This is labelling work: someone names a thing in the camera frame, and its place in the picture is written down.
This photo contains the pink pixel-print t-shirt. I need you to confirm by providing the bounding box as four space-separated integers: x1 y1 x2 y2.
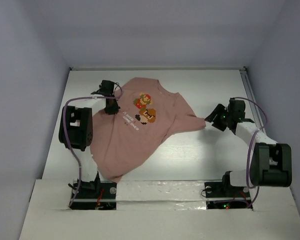
90 77 206 183

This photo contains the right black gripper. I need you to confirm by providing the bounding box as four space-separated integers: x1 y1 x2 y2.
203 103 232 132

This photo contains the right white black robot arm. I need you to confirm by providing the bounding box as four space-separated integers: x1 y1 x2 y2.
205 97 293 196

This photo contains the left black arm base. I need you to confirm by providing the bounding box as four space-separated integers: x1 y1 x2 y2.
70 182 117 211

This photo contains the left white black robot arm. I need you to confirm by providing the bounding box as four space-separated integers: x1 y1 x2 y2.
58 80 123 198

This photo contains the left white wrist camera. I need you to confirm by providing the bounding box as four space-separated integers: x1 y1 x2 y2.
90 91 108 99

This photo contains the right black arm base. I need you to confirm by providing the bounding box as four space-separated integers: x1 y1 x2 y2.
200 181 253 210

